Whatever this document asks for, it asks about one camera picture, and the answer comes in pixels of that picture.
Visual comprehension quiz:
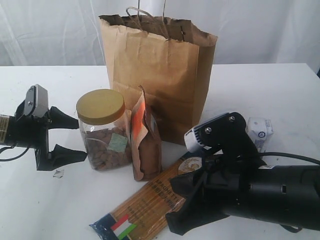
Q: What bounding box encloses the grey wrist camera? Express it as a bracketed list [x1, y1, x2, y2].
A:
[184, 112, 247, 153]
[23, 84, 49, 118]

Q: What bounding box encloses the torn label scrap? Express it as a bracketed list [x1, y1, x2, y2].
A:
[53, 169, 65, 179]

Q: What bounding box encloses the large brown paper bag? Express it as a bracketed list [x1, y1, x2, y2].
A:
[99, 8, 218, 145]

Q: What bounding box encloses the clear jar gold lid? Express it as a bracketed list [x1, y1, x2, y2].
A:
[76, 89, 132, 172]

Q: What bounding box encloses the small brown coffee pouch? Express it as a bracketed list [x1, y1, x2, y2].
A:
[130, 85, 162, 182]

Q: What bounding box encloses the spaghetti package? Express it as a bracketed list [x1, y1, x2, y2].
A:
[90, 152, 202, 240]

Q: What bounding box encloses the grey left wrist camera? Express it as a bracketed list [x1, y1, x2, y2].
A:
[23, 84, 49, 118]

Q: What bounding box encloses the small white blue carton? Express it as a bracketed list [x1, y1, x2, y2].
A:
[246, 117, 274, 153]

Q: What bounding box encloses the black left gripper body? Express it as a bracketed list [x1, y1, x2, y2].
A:
[9, 102, 54, 171]

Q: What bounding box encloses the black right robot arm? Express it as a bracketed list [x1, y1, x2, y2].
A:
[165, 131, 320, 235]

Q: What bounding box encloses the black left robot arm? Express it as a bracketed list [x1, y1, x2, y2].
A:
[0, 102, 87, 171]

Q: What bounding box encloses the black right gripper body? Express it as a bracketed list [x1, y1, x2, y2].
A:
[197, 132, 268, 210]

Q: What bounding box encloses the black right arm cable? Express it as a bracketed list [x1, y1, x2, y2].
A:
[257, 151, 320, 163]

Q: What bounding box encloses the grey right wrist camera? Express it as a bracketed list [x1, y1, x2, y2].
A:
[184, 112, 247, 153]

